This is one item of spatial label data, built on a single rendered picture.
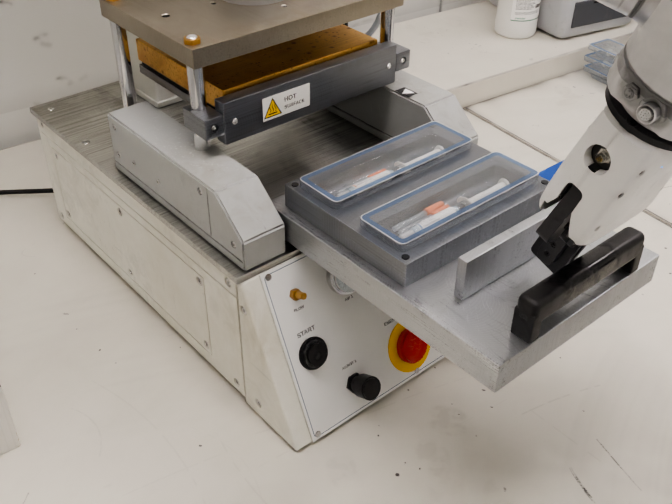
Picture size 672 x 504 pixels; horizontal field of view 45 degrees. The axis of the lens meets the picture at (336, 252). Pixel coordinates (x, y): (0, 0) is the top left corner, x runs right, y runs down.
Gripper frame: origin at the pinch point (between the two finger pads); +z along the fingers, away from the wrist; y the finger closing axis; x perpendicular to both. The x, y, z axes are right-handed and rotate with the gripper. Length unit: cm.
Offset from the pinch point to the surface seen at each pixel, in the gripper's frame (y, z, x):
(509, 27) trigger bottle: 76, 40, 54
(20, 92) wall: -9, 50, 83
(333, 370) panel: -10.2, 24.6, 8.4
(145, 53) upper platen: -10.2, 13.1, 46.5
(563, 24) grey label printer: 83, 37, 48
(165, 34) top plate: -13.4, 3.6, 38.5
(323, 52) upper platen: 3.2, 7.2, 33.7
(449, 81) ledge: 53, 40, 48
